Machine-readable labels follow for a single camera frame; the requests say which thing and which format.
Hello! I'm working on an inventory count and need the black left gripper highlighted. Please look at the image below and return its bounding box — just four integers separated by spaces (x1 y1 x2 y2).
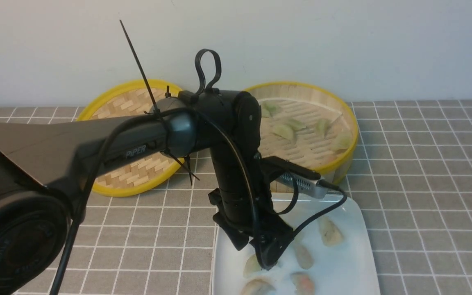
208 188 295 270

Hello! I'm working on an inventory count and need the green white dumpling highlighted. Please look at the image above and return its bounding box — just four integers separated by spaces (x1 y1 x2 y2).
242 254 262 278

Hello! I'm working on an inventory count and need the pale dumpling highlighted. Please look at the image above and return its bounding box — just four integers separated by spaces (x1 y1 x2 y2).
317 216 343 247

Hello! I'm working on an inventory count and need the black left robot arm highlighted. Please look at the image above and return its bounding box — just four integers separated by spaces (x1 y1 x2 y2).
0 89 295 295

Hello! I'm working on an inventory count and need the pale dumpling plate front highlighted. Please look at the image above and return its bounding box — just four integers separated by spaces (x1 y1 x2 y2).
240 279 277 295

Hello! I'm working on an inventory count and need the pink dumpling on plate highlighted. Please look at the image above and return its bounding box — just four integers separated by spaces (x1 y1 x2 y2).
290 272 315 295

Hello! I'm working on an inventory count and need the white rectangular plate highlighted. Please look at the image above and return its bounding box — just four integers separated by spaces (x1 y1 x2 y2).
211 198 380 295

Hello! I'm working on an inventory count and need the green dumpling in steamer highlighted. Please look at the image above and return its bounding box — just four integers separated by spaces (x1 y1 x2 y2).
271 123 296 143
314 119 332 137
285 118 307 132
261 101 282 118
330 130 354 152

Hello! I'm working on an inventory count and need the yellow rimmed bamboo steamer basket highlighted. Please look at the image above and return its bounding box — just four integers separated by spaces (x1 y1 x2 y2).
247 82 359 184

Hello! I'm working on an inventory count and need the grey checked tablecloth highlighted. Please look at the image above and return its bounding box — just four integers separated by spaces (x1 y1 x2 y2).
0 99 472 295

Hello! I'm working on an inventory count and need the yellow rimmed bamboo steamer lid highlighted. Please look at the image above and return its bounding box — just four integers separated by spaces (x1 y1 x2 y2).
77 79 181 197

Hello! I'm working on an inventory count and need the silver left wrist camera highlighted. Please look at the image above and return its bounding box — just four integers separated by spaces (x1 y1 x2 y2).
261 156 327 200

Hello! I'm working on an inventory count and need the black cable tie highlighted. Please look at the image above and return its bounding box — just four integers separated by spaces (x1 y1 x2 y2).
119 19 197 185

